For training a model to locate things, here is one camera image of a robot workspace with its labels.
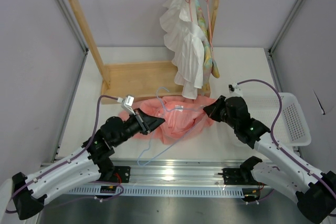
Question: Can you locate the blue wire hanger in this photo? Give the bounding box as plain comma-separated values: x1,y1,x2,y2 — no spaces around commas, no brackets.
137,87,208,167

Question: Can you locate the pink hanger with floral garment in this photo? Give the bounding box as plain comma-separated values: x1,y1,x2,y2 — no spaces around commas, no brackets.
196,0,217,59

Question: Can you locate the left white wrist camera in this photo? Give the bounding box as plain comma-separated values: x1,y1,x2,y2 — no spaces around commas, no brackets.
117,95,135,115

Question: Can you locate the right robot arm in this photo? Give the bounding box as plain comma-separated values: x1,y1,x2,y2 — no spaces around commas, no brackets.
204,96,335,223

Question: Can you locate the wooden clothes rack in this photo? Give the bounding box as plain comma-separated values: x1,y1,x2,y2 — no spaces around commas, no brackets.
68,0,220,101

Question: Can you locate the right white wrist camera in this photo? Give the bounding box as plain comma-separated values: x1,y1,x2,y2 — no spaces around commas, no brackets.
228,82,243,97

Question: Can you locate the slotted cable duct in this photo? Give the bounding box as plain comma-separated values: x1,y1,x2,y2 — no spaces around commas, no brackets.
67,184,254,198

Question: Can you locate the pink pleated skirt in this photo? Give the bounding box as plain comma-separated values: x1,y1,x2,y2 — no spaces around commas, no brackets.
117,95,218,146

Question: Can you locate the pastel floral garment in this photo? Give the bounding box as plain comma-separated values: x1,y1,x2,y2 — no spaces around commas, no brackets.
197,11,220,92

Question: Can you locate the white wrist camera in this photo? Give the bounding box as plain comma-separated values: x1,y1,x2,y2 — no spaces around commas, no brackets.
228,82,243,97
117,95,135,115

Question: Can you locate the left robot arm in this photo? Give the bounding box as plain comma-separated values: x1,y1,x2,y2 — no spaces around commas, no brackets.
12,109,165,220

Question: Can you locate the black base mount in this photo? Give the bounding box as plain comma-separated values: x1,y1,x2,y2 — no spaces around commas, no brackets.
100,166,131,184
217,168,262,186

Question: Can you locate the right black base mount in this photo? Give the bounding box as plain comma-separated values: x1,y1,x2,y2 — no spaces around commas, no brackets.
217,168,262,186

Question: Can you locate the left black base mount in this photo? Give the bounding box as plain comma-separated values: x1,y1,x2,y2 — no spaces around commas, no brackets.
100,166,131,184

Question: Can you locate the white plastic basket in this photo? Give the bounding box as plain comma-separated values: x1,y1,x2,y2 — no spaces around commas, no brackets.
243,93,311,147

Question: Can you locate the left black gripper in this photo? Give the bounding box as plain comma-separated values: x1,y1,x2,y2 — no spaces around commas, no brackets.
113,108,165,147

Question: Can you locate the aluminium mounting rail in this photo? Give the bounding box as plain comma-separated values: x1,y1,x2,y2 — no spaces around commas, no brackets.
39,157,289,189

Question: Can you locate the white ruffled garment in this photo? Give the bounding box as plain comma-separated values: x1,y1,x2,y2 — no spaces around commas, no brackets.
160,0,205,99

